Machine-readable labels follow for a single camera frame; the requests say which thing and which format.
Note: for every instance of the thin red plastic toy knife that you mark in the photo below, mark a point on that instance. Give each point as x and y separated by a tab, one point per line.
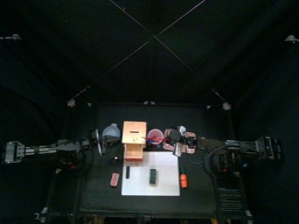
154	138

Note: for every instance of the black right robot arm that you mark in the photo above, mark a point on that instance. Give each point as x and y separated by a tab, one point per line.
249	146

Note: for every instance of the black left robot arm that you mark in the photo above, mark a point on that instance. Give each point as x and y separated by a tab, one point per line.
43	149

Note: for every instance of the pink rectangular plate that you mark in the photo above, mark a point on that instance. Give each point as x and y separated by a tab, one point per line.
169	140

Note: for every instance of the red striped white sushi piece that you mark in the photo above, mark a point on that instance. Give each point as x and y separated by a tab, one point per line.
114	179

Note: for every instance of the dark green sushi roll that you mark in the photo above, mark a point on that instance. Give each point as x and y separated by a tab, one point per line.
152	176

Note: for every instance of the white cutting board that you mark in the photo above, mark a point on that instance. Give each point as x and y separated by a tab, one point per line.
167	180

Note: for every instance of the light blue toy bowl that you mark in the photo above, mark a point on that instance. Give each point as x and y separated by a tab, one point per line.
111	130

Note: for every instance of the pink ribbed plastic cup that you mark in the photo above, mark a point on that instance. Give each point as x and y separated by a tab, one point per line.
155	134

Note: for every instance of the wooden box with slot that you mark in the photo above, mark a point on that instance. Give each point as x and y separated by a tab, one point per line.
134	131

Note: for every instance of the wooden drawer with red front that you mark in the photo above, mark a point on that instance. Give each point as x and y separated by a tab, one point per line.
134	152

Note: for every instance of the orange toy with green tip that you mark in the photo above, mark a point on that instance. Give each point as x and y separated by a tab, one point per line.
183	180

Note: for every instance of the black panel with white text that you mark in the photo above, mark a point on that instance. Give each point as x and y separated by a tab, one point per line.
230	201

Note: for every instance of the small grey frame bracket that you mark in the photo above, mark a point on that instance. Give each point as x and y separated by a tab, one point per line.
148	102

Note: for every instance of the grey frame corner bracket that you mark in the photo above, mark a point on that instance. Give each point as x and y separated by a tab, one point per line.
226	106
71	102

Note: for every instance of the grey metal frame clamp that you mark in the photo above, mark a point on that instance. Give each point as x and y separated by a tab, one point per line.
290	38
15	37

